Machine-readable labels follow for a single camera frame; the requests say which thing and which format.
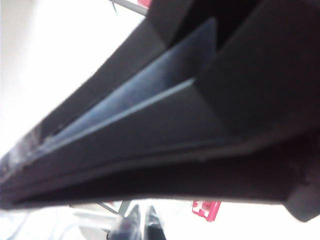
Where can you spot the clear plastic mug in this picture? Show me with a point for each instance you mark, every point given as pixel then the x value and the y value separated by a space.
pixel 50 225

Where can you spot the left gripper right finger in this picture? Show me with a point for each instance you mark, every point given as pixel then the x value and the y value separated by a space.
pixel 155 225

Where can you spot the pink plastic basket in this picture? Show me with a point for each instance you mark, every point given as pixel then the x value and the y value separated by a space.
pixel 206 210

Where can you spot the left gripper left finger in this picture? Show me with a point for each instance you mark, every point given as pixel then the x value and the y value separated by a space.
pixel 130 225

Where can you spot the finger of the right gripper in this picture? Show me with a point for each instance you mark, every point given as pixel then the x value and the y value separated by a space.
pixel 112 75
pixel 200 150

